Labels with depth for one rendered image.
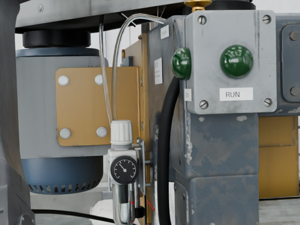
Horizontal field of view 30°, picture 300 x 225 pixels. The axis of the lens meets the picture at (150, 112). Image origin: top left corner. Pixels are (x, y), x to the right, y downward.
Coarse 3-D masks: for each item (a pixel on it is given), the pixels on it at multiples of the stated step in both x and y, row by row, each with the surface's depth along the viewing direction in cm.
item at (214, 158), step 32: (160, 32) 65; (288, 32) 55; (288, 64) 55; (160, 96) 66; (288, 96) 55; (192, 128) 53; (224, 128) 54; (256, 128) 54; (192, 160) 53; (224, 160) 54; (256, 160) 54; (192, 192) 54; (224, 192) 54; (256, 192) 54; (192, 224) 54; (224, 224) 54; (256, 224) 55
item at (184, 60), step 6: (180, 48) 50; (186, 48) 50; (174, 54) 50; (180, 54) 49; (186, 54) 49; (174, 60) 50; (180, 60) 49; (186, 60) 49; (174, 66) 50; (180, 66) 49; (186, 66) 49; (174, 72) 50; (180, 72) 49; (186, 72) 49; (180, 78) 50; (186, 78) 50
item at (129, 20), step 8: (136, 16) 63; (144, 16) 62; (152, 16) 62; (128, 24) 64; (136, 24) 87; (120, 32) 65; (120, 40) 66; (104, 64) 79; (112, 64) 69; (104, 72) 79; (112, 72) 70; (104, 80) 79; (112, 80) 71; (104, 88) 79; (112, 88) 72; (104, 96) 79; (112, 96) 73; (112, 104) 74; (112, 112) 75; (112, 120) 76
